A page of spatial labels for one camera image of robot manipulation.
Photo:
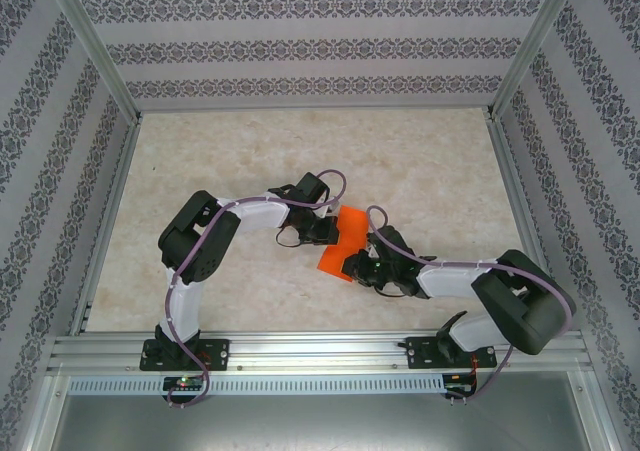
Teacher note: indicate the aluminium frame leg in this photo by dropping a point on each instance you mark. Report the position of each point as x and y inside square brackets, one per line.
[602, 416]
[42, 416]

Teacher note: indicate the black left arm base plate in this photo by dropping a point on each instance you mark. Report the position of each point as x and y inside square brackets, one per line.
[220, 353]

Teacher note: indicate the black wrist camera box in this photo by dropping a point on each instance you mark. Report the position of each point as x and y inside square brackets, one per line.
[392, 241]
[311, 187]

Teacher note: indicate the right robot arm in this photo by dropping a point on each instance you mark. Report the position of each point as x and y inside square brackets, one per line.
[520, 301]

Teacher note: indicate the aluminium table side rail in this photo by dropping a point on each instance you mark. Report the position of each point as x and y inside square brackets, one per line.
[109, 221]
[517, 196]

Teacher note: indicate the aluminium mounting rail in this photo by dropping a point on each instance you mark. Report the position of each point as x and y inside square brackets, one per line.
[320, 346]

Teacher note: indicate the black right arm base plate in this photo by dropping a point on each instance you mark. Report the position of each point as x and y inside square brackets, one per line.
[417, 353]

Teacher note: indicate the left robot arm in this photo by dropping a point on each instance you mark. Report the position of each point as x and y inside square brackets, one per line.
[195, 251]

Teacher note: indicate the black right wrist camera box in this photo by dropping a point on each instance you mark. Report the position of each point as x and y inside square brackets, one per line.
[392, 241]

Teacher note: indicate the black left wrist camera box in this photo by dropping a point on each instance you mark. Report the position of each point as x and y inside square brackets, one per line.
[311, 187]

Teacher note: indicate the grey metal sheet shelf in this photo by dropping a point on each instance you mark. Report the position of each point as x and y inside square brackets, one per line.
[320, 421]

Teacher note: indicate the orange square paper sheet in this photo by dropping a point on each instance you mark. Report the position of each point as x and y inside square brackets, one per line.
[351, 226]

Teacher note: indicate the aluminium frame post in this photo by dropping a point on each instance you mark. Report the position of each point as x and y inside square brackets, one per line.
[534, 46]
[95, 46]

